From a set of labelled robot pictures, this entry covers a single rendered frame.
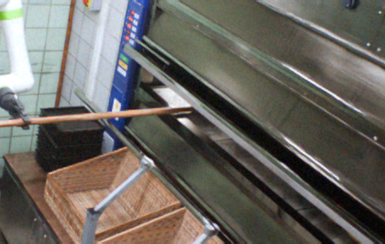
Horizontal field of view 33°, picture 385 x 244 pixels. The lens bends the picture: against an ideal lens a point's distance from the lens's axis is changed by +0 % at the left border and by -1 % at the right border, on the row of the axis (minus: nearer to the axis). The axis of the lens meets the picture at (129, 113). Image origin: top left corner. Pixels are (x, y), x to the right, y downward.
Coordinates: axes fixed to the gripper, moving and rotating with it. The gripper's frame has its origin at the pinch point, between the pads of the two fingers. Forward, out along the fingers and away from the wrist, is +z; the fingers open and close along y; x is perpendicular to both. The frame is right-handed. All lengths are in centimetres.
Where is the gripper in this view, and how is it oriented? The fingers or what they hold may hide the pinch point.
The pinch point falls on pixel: (24, 121)
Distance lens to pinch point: 288.9
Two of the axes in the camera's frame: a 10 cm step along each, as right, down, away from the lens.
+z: 4.9, 4.5, -7.4
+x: -8.5, 0.7, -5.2
